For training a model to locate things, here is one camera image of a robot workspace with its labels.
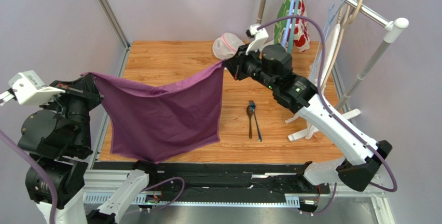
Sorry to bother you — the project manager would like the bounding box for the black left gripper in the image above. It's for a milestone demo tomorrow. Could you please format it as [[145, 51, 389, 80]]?
[[41, 71, 105, 150]]

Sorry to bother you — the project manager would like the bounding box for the purple cloth napkin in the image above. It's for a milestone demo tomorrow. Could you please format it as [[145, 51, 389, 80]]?
[[91, 62, 225, 163]]

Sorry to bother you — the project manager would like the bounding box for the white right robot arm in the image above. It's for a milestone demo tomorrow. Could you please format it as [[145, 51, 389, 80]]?
[[223, 24, 392, 192]]

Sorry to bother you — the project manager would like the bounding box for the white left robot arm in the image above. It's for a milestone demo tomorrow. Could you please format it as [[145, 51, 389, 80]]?
[[1, 71, 149, 223]]

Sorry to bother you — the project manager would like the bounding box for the white mesh laundry bag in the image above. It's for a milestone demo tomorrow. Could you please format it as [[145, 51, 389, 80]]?
[[212, 33, 244, 60]]

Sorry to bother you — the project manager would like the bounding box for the light blue plastic hanger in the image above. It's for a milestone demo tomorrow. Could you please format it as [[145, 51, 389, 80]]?
[[281, 0, 295, 48]]

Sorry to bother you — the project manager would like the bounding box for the red poppy floral cloth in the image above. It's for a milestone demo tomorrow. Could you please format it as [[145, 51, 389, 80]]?
[[273, 0, 311, 52]]

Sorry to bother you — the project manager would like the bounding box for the white towel on hanger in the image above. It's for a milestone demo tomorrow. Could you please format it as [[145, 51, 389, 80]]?
[[308, 24, 341, 89]]

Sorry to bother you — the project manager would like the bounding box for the metal clothes rack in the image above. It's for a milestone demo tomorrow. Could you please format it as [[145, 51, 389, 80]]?
[[255, 0, 409, 142]]

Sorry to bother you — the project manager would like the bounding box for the teal plastic hanger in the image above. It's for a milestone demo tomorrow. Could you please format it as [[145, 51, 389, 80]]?
[[287, 0, 300, 53]]

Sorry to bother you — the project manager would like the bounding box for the blue thin wire hanger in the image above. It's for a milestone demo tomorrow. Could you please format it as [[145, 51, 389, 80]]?
[[322, 0, 346, 40]]

